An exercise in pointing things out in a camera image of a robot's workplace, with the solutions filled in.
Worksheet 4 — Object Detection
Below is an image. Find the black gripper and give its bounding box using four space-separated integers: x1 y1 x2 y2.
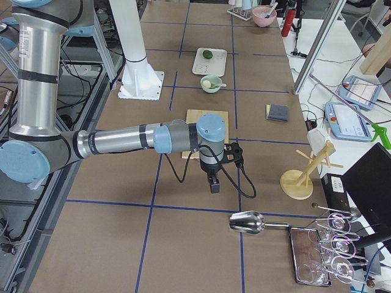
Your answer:
200 161 222 194

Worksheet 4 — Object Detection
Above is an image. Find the red bottle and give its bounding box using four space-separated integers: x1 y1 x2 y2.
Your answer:
281 0 297 37

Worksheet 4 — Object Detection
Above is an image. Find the wooden mug tree stand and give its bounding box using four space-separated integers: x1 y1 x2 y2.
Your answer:
280 140 343 200

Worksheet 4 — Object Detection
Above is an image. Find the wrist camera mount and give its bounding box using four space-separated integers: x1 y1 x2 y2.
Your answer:
222 142 244 168

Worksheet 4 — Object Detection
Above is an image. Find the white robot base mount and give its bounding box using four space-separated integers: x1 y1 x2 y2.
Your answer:
109 0 164 101

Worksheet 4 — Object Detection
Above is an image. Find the black glass rack tray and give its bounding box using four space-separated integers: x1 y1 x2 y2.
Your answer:
288 226 332 288

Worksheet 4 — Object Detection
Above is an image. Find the pink bowl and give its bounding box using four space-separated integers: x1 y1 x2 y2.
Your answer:
252 6 277 27

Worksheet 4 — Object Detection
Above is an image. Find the bamboo cutting board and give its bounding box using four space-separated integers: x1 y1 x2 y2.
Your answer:
186 109 229 143

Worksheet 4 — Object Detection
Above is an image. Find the teach pendant far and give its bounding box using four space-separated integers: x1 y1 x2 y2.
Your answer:
338 75 382 110

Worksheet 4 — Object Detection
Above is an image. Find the green spray nozzle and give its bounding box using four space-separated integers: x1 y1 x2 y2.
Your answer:
371 123 389 143

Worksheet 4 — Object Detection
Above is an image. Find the grey folded cloth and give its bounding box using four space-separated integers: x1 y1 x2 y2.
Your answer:
266 104 289 122

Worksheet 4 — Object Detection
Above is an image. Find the teach pendant near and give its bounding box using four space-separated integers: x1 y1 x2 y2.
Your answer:
324 102 372 142

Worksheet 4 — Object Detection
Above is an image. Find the white bear serving tray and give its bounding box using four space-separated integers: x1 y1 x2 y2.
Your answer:
192 47 227 77

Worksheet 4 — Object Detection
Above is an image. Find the teach pendant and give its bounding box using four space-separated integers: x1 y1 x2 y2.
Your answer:
324 102 372 142
338 75 382 110

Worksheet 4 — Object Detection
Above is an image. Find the green avocado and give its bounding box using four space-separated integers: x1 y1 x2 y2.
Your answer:
202 49 213 60

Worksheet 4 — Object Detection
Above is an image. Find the white ceramic spoon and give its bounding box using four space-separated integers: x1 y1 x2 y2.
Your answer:
211 83 227 89

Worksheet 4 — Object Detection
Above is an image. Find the metal scoop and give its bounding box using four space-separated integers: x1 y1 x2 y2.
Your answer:
229 211 289 235

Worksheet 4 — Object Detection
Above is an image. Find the black monitor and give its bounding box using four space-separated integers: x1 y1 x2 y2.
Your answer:
342 143 390 231

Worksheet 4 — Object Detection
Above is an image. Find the white steamed bun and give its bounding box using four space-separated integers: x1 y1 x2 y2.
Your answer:
202 80 211 88

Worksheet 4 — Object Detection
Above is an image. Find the light green bowl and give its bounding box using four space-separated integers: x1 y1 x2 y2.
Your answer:
200 75 222 93

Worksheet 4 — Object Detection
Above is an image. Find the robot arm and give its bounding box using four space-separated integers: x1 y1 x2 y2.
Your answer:
1 1 227 193

